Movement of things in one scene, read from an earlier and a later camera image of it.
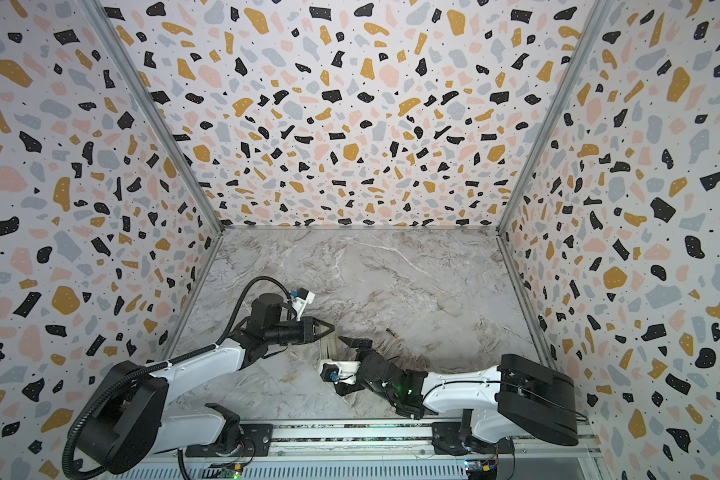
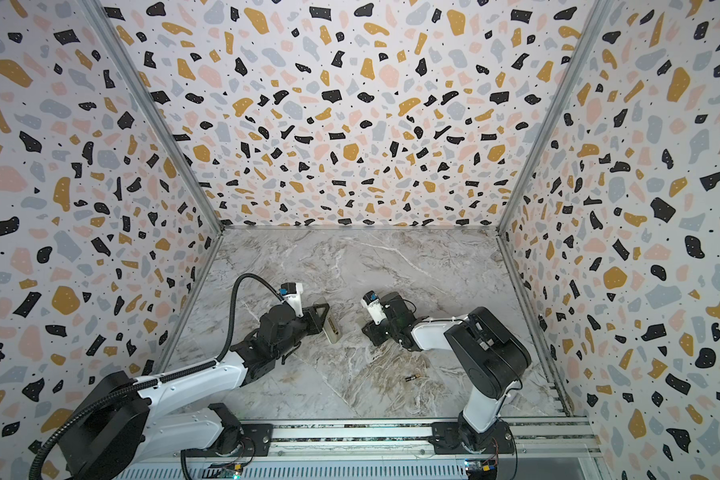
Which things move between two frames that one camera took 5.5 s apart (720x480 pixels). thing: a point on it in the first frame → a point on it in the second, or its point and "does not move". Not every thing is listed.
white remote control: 328,347 → 332,328
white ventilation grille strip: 295,471 does not move
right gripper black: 365,362 → 381,327
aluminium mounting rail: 393,440 does not move
